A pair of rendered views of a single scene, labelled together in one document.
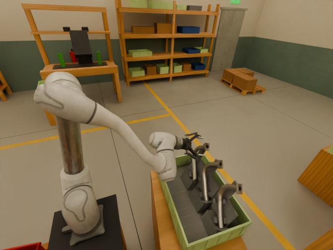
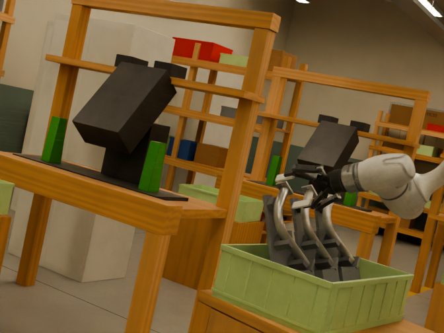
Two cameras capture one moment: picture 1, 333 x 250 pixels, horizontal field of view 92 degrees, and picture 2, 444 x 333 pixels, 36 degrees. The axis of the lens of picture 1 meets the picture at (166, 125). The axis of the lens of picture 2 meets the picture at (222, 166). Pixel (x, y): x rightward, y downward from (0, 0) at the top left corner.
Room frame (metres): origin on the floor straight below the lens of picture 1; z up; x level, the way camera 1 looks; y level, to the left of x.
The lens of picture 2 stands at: (2.33, 1.47, 1.33)
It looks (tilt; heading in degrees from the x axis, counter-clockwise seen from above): 3 degrees down; 236
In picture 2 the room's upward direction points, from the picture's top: 12 degrees clockwise
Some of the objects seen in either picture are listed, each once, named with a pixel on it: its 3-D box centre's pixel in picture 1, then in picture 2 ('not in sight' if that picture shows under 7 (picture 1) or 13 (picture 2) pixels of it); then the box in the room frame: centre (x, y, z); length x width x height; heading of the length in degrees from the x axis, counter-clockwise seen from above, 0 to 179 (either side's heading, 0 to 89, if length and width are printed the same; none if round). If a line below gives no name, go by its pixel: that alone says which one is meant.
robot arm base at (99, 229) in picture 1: (83, 222); not in sight; (0.44, 0.46, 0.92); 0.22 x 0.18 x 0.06; 113
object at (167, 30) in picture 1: (169, 44); not in sight; (5.65, 0.01, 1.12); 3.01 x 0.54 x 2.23; 115
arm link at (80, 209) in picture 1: (80, 207); not in sight; (0.46, 0.45, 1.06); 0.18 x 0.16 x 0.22; 32
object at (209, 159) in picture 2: not in sight; (186, 134); (-1.92, -5.66, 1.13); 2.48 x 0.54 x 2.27; 115
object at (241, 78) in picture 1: (242, 80); not in sight; (5.20, -2.41, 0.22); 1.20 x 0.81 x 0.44; 20
